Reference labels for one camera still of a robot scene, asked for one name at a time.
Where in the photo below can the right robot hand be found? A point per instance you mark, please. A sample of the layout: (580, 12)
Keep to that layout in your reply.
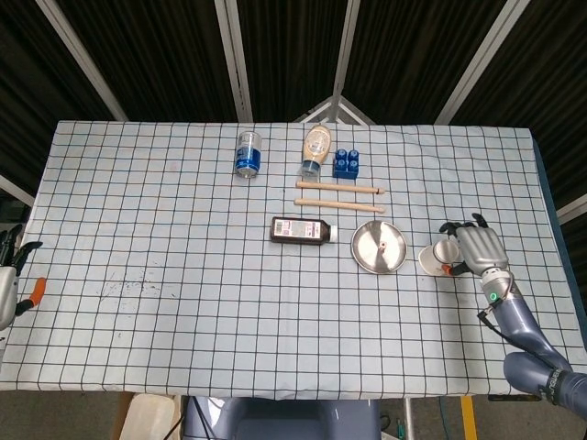
(481, 247)

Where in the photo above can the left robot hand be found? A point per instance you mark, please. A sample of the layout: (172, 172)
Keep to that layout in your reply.
(7, 284)

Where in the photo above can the white paper cup blue stripe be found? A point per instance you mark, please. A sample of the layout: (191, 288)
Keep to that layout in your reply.
(431, 261)

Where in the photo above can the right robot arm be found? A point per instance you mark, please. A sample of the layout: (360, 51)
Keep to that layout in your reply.
(518, 321)

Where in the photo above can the round steel plate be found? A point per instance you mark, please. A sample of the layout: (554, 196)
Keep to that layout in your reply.
(371, 259)

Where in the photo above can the wooden drumstick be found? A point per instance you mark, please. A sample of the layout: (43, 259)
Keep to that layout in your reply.
(339, 187)
(339, 205)

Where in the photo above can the blue toy building block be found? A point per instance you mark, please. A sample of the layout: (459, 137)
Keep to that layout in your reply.
(346, 167)

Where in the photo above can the light blue checked tablecloth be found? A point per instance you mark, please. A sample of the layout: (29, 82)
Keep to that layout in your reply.
(183, 275)

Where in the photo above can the brown bottle white cap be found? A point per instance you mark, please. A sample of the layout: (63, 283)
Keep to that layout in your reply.
(298, 230)

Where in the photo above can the metal table leg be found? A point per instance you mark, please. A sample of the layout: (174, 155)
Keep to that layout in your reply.
(408, 419)

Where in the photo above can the mayonnaise squeeze bottle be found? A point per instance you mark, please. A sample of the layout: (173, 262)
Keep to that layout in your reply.
(317, 144)

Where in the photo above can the white plastic container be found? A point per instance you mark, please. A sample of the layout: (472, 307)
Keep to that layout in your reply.
(151, 417)

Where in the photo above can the blue soda can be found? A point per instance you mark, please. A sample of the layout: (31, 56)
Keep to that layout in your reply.
(247, 156)

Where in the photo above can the grey-blue robot torso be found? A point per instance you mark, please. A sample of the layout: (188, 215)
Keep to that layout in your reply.
(284, 421)

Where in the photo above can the dark pleated curtain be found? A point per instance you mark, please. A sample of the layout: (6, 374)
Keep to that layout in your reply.
(160, 55)

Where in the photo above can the white metal frame post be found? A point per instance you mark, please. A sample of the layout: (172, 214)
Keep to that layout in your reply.
(345, 46)
(573, 208)
(234, 59)
(483, 59)
(81, 59)
(16, 190)

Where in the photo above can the white triangular frame brace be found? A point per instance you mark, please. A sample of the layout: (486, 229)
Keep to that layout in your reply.
(337, 107)

